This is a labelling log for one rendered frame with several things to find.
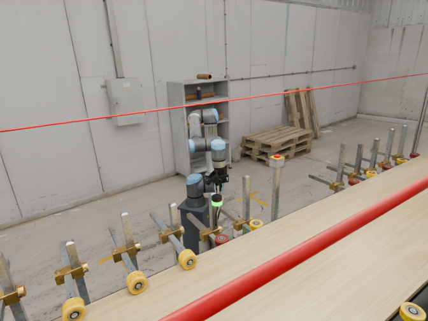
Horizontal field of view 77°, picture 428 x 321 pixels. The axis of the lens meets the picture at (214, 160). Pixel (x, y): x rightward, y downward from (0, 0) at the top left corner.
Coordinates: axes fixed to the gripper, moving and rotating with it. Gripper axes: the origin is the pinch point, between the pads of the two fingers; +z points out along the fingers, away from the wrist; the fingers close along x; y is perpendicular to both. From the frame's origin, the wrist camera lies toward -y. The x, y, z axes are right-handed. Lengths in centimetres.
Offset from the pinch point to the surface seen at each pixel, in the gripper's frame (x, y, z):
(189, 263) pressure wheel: -41, -45, 5
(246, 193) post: -19.1, 8.8, -5.9
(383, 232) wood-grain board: -81, 55, 9
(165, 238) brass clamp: -18, -47, 4
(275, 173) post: -19.3, 34.4, -12.3
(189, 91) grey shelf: 259, 130, -39
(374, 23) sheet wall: 283, 728, -161
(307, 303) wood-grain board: -86, -17, 9
